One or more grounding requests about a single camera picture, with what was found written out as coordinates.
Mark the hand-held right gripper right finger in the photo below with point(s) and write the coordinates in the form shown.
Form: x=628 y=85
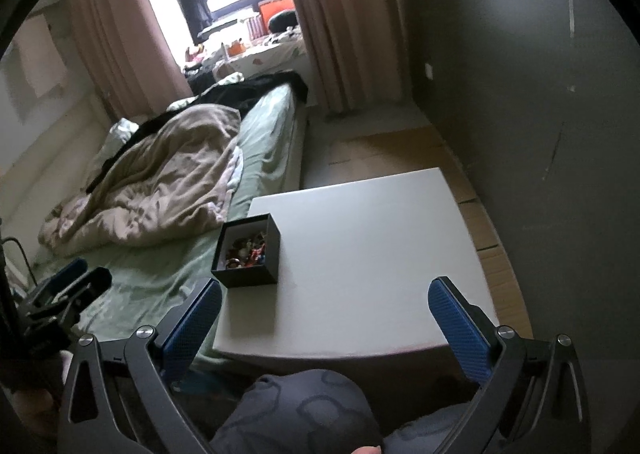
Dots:
x=457 y=329

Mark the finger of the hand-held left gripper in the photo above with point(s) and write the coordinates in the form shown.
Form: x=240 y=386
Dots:
x=70 y=271
x=92 y=286

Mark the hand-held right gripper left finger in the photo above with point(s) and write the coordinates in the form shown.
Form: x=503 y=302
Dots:
x=200 y=314

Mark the black jewelry box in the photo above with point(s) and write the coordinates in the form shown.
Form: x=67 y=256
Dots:
x=250 y=279

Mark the bed with green sheet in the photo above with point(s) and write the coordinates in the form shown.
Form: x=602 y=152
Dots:
x=150 y=274

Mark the white low table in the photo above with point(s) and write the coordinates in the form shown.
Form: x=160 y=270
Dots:
x=375 y=259

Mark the person's right leg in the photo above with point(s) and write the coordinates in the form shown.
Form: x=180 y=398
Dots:
x=430 y=434

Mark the beige blanket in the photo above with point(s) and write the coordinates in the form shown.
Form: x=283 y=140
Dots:
x=165 y=184

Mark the white crumpled cloth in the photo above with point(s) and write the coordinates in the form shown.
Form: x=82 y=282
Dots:
x=122 y=129

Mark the black clothing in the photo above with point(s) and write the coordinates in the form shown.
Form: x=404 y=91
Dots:
x=260 y=83

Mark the pink curtain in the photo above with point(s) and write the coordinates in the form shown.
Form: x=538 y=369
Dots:
x=340 y=8
x=125 y=33

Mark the white printed bedding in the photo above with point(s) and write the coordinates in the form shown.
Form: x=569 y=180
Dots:
x=270 y=56

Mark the black cushion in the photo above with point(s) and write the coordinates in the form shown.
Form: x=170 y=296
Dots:
x=282 y=22

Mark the orange box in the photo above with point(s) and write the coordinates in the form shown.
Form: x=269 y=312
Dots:
x=275 y=7

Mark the white wall outlet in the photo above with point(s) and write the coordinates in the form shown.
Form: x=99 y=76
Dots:
x=429 y=70

